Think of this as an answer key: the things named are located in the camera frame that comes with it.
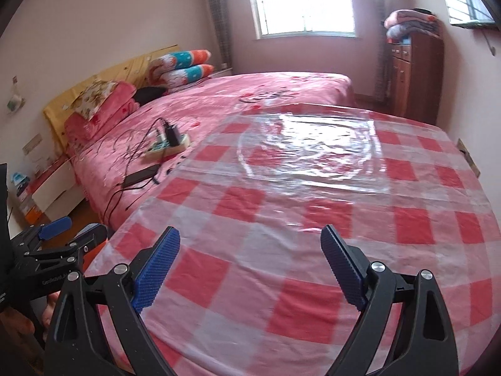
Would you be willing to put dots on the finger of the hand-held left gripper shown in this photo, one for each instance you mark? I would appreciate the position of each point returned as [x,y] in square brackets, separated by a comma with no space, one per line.
[56,227]
[92,235]

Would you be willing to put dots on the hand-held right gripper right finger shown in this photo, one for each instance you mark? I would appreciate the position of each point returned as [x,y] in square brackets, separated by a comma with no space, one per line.
[344,270]

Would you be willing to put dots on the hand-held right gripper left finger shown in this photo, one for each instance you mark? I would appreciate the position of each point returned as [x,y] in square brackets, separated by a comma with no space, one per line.
[156,270]

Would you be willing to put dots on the person's left hand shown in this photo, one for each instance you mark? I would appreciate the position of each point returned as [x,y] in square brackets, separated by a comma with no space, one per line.
[15,323]

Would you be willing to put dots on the orange cardboard box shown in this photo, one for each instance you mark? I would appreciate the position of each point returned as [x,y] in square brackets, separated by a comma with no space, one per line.
[31,213]

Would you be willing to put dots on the white nightstand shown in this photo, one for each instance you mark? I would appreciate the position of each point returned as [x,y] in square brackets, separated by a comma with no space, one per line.
[54,192]

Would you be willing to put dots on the red checked tablecloth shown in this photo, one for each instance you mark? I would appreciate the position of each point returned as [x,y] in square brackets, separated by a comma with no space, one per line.
[274,211]

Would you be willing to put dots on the white power strip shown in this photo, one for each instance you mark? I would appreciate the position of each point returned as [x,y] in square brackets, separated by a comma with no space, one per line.
[156,150]

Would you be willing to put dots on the pink folded blanket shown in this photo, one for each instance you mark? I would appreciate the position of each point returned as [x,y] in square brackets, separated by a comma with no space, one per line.
[109,115]

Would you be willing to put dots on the black charger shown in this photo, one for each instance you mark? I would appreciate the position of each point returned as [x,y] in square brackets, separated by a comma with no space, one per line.
[173,135]

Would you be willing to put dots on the floral pillow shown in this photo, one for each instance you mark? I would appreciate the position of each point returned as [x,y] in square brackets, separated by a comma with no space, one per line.
[96,98]

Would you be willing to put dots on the dark cloth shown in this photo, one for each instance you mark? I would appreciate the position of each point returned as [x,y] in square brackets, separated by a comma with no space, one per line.
[150,94]

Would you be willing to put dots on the yellow wooden headboard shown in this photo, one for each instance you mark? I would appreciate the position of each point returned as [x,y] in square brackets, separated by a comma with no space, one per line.
[129,66]

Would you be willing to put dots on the bed with pink bedspread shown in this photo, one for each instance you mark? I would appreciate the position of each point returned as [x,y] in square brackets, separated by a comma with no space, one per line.
[242,90]

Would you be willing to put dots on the brown wooden dresser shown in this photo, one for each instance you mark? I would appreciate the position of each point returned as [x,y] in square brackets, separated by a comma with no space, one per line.
[418,82]

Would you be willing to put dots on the grey checked curtain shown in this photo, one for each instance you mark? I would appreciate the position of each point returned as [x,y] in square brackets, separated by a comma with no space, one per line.
[219,23]
[379,47]

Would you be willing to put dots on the grey folded quilt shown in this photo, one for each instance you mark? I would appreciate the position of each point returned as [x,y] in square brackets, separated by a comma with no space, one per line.
[415,33]

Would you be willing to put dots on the red striped folded quilt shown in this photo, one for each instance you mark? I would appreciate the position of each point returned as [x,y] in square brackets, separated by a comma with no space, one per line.
[411,17]

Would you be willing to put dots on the large window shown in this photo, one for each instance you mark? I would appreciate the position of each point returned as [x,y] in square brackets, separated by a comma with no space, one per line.
[305,0]

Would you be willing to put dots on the hanging wall ornament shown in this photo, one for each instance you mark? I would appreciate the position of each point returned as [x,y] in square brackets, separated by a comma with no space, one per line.
[15,100]

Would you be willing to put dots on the tan wall plate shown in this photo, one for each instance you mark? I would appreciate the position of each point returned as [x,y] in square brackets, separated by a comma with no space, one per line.
[469,158]

